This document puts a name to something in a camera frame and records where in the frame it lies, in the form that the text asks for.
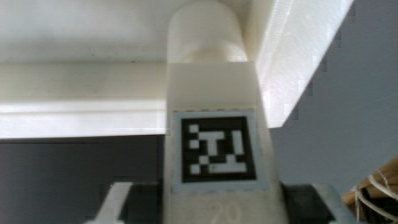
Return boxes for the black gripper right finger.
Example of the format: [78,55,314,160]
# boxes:
[282,184,362,224]

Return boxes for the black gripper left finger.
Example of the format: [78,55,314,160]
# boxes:
[83,182,162,224]

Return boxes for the white leg with tag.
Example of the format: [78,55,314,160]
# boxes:
[163,0,289,224]

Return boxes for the white square tabletop part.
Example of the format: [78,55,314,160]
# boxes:
[0,0,355,139]

